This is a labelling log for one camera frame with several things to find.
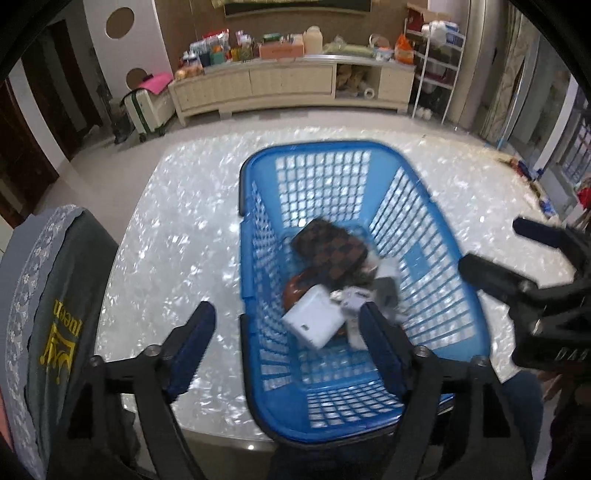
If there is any brown checkered case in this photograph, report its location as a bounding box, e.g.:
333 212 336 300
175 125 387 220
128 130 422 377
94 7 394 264
291 219 370 282

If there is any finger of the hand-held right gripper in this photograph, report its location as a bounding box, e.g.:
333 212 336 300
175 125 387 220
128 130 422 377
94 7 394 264
458 253 541 305
512 216 591 278

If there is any grey lace cloth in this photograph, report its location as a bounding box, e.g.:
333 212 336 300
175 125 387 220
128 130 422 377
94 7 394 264
0 205 86 462

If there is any blue plastic basket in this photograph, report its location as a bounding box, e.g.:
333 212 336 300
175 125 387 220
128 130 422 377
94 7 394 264
238 141 492 446

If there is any white and blue bundle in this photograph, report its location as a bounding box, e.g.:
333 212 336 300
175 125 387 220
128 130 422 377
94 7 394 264
420 19 464 44

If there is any white charger adapter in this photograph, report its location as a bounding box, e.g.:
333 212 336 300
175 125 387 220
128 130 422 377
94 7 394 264
365 258 402 319

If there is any clutter of packets and bottles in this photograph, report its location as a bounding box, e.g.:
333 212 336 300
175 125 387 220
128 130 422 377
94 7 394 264
182 28 257 65

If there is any dark wooden door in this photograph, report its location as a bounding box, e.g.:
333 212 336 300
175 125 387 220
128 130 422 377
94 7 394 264
0 78 58 227
23 18 105 160

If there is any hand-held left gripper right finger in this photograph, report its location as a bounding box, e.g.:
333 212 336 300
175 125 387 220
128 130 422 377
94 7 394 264
359 301 515 480

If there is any white rounded box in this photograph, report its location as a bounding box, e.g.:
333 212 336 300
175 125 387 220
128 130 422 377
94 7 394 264
281 285 347 349

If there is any pink cloth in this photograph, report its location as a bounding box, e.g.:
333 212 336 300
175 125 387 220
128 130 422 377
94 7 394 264
139 73 174 95

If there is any pink tissue box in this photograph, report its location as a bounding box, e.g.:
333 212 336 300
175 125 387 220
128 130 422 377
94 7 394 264
259 42 305 60

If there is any orange bag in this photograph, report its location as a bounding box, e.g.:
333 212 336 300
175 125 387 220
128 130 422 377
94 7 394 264
394 34 414 64

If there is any glass sliding door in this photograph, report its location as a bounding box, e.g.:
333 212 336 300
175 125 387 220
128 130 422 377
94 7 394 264
508 37 591 222

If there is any person's right hand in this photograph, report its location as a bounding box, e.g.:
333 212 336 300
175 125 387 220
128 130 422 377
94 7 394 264
538 369 567 402

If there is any white suitcase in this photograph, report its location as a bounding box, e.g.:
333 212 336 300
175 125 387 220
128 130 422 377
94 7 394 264
121 85 176 141

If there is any standing air conditioner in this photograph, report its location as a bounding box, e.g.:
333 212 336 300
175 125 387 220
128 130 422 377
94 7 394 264
455 0 504 130

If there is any white metal rack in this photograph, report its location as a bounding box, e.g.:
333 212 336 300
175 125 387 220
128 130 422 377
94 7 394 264
411 4 465 123

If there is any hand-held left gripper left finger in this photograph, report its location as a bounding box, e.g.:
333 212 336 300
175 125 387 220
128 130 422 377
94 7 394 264
60 300 218 480

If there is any brown wooden massage comb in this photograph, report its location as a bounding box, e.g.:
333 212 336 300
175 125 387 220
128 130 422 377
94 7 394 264
283 272 324 312

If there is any cream television cabinet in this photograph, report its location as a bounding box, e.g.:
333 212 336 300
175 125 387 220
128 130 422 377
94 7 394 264
168 54 416 126

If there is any dark cloth with yellow print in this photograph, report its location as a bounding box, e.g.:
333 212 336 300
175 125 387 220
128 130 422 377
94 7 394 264
23 210 139 480

